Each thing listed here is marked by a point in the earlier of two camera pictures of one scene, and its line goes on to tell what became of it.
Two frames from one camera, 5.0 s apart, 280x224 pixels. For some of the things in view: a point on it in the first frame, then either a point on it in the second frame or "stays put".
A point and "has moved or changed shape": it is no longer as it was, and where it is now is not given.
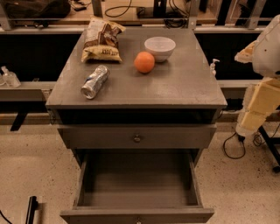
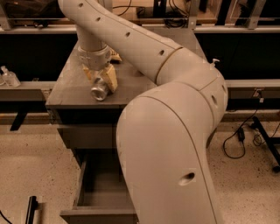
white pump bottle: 213,66 stays put
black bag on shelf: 38,10 stays put
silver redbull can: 94,81 has moved or changed shape
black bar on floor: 31,208 stays put
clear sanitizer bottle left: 10,79 stays put
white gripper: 268,55 -> 94,59
